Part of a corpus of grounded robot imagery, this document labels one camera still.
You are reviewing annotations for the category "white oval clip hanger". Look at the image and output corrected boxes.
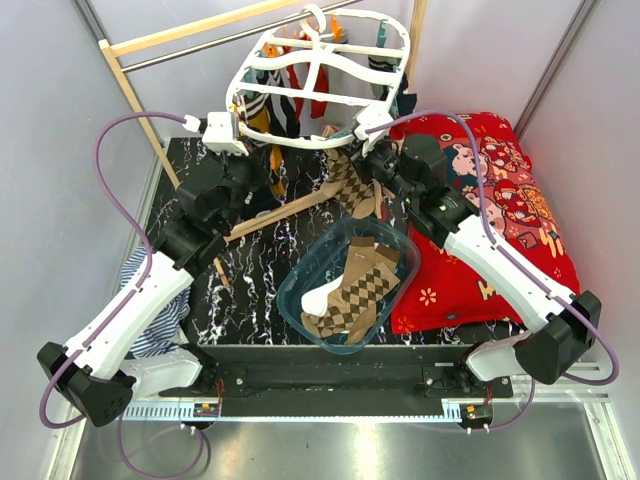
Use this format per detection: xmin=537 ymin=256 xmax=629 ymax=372
xmin=225 ymin=4 xmax=411 ymax=150

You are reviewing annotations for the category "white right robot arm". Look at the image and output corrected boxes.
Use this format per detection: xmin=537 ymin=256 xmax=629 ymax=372
xmin=358 ymin=134 xmax=602 ymax=397

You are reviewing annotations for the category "blue striped cloth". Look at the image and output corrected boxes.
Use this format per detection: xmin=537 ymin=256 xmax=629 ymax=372
xmin=118 ymin=244 xmax=191 ymax=359

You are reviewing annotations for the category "mustard yellow hanging sock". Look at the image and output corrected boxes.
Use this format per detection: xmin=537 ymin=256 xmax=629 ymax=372
xmin=247 ymin=105 xmax=286 ymax=197

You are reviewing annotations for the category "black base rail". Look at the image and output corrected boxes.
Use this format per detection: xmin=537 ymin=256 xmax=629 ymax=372
xmin=158 ymin=342 xmax=516 ymax=401

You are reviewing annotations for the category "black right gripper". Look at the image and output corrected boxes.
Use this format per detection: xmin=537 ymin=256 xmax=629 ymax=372
xmin=341 ymin=133 xmax=419 ymax=206

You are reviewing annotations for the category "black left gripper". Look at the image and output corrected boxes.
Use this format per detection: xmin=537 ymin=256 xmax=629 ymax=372
xmin=208 ymin=135 xmax=273 ymax=232

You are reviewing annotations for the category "wooden drying rack frame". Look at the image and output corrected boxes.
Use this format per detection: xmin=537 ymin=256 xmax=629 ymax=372
xmin=98 ymin=0 xmax=429 ymax=289

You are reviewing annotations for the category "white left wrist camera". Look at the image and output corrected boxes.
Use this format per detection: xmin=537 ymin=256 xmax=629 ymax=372
xmin=202 ymin=112 xmax=249 ymax=156

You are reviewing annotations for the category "clear blue plastic bin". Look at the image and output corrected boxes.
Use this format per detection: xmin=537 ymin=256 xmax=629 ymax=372
xmin=276 ymin=217 xmax=421 ymax=355

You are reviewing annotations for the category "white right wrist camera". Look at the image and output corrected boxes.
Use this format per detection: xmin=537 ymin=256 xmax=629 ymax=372
xmin=353 ymin=105 xmax=393 ymax=156

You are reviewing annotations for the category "red cartoon print pillow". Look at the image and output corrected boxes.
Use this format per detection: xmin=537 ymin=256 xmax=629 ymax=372
xmin=391 ymin=112 xmax=580 ymax=335

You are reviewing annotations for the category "brown argyle sock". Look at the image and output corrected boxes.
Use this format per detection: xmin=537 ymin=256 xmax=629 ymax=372
xmin=313 ymin=148 xmax=382 ymax=219
xmin=301 ymin=237 xmax=400 ymax=345

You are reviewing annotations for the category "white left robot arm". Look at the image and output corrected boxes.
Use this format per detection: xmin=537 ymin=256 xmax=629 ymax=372
xmin=37 ymin=148 xmax=270 ymax=427

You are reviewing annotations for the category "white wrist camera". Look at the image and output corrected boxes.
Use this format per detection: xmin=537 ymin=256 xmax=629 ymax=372
xmin=353 ymin=105 xmax=393 ymax=156
xmin=202 ymin=112 xmax=249 ymax=156

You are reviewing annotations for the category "white sock in bin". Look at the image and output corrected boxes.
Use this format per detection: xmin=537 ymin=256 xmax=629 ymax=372
xmin=301 ymin=276 xmax=343 ymax=317

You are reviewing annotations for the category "red hanging sock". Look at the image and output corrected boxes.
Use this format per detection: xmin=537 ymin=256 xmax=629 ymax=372
xmin=287 ymin=64 xmax=331 ymax=121

